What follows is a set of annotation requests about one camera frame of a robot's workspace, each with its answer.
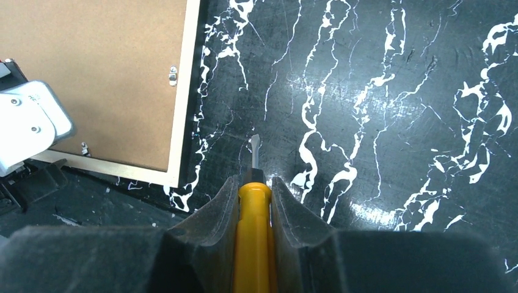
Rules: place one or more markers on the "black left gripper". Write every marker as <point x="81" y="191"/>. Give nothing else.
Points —
<point x="32" y="121"/>

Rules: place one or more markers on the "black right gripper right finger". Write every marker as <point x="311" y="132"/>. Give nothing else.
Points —
<point x="312" y="256"/>

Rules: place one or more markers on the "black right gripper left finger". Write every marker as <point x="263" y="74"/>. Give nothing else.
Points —
<point x="195" y="255"/>

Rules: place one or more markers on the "orange handled screwdriver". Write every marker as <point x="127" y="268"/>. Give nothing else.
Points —
<point x="254" y="268"/>

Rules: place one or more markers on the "black picture frame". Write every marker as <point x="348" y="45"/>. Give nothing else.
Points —
<point x="108" y="63"/>

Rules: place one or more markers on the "metal frame retaining clip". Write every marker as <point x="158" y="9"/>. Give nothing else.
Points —
<point x="173" y="76"/>

